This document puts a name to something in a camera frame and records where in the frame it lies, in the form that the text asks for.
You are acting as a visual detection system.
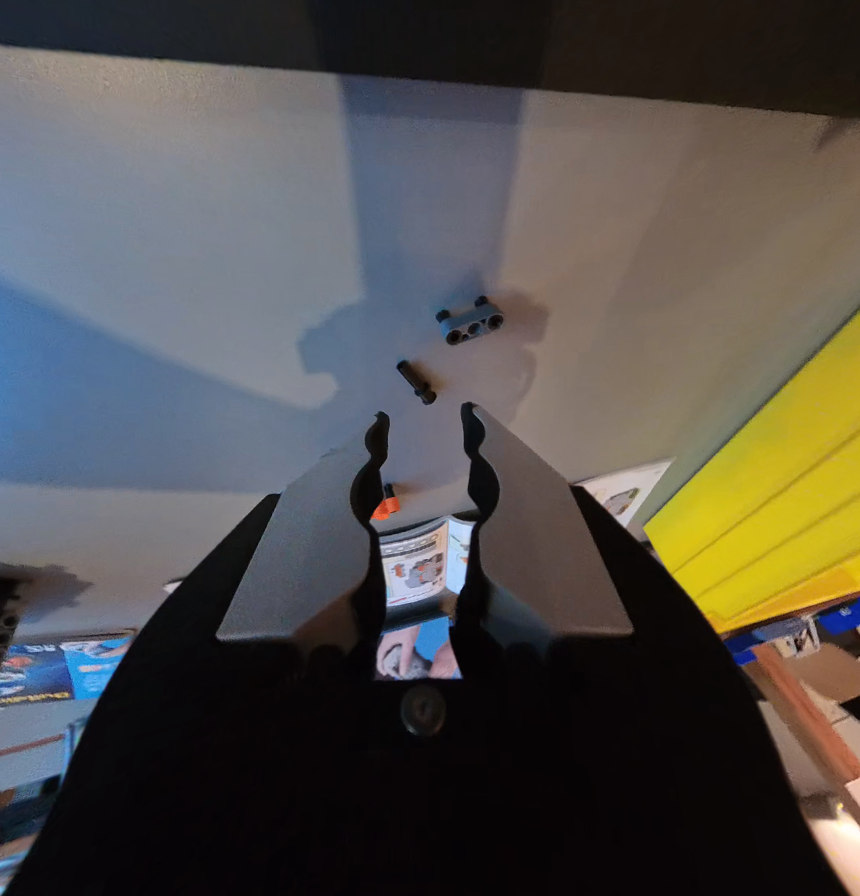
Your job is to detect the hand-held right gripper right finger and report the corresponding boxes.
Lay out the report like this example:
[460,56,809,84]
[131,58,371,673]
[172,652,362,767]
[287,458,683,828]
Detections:
[450,402,634,677]

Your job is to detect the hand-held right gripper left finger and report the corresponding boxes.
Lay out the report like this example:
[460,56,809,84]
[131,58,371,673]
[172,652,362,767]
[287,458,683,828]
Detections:
[216,412,391,674]

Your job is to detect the black connector pin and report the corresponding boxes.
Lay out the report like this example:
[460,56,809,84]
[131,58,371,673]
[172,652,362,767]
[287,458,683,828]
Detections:
[395,360,438,406]

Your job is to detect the grey three-hole beam with pins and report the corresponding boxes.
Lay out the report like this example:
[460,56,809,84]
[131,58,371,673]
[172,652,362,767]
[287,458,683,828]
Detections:
[436,296,507,347]

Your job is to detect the grey desk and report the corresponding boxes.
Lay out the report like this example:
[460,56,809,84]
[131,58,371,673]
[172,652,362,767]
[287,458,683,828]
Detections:
[0,43,860,634]

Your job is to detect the instruction booklet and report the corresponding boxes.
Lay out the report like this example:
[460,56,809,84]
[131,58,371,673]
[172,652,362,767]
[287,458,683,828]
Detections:
[377,458,676,607]

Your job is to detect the yellow plastic storage bin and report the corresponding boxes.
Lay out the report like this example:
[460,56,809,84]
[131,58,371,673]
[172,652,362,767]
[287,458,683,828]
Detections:
[643,293,860,632]

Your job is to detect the blue toy kit box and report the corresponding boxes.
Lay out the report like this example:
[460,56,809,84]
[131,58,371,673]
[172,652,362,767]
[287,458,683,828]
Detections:
[0,619,463,709]

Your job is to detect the wooden shelf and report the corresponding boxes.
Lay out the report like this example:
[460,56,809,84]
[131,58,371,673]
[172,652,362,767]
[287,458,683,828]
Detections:
[741,643,860,851]

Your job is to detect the blue storage bins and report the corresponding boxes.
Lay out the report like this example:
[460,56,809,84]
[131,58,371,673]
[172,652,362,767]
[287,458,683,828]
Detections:
[724,591,860,667]

